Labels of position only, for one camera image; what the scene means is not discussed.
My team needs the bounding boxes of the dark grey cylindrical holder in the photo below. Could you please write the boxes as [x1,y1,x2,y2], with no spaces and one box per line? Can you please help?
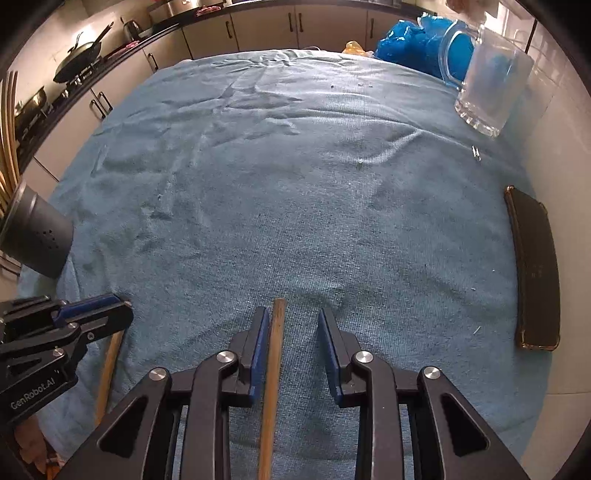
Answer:
[0,181,75,280]

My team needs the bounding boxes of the tan wooden chopstick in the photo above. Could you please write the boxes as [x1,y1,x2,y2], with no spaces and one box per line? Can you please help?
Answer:
[257,298,287,480]
[93,329,126,428]

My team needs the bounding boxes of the steel kettle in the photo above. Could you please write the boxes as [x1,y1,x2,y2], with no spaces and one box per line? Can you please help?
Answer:
[120,17,143,42]

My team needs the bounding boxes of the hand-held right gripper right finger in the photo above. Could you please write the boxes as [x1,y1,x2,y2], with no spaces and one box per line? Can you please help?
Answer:
[317,307,532,480]

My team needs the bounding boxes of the black smartphone in case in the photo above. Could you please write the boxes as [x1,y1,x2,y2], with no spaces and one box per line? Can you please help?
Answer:
[503,185,562,353]

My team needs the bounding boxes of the blue plastic bag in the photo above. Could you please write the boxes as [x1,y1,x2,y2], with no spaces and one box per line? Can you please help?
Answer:
[374,13,477,80]

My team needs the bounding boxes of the clear glass mug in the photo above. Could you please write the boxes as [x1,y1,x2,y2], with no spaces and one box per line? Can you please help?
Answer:
[437,21,536,138]

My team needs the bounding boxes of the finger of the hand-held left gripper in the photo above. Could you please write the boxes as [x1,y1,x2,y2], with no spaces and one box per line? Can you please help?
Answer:
[0,294,125,337]
[0,301,135,366]

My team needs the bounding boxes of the group of wooden chopsticks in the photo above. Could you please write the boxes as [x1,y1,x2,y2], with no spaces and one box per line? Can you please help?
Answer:
[0,69,25,219]

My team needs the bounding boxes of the black wok with handle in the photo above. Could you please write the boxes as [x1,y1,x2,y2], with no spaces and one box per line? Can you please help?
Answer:
[52,21,115,84]

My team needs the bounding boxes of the blue table cloth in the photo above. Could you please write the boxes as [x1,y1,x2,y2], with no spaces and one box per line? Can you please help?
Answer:
[17,47,555,480]

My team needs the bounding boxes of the steel pot with red lid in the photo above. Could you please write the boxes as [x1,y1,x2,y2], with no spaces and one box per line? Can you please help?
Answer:
[148,0,197,21]

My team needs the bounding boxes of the beige lower cabinets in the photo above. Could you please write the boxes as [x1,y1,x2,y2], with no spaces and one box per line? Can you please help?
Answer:
[21,4,441,185]

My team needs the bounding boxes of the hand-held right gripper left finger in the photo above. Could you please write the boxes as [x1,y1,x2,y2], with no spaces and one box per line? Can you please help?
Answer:
[55,306,271,480]

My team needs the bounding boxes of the person's left hand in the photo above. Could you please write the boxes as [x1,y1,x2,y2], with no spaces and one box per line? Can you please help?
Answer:
[15,412,60,479]

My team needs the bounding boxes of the black kitchen countertop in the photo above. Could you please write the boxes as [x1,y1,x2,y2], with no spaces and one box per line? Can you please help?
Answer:
[14,0,439,162]

